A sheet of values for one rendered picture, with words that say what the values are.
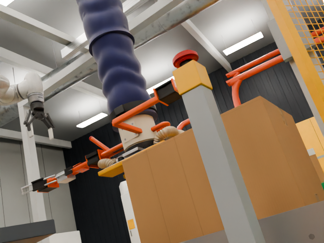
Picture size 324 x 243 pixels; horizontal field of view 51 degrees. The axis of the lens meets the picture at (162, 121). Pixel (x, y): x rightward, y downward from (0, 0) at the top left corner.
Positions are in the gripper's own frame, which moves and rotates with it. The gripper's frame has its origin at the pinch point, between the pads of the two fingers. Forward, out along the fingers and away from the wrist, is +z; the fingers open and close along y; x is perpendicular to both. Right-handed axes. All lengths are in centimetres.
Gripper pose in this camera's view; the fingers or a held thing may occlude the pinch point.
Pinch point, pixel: (41, 136)
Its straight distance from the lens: 206.9
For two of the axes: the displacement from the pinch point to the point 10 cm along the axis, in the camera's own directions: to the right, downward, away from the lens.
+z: 2.6, 9.0, -3.4
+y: 5.5, 1.5, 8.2
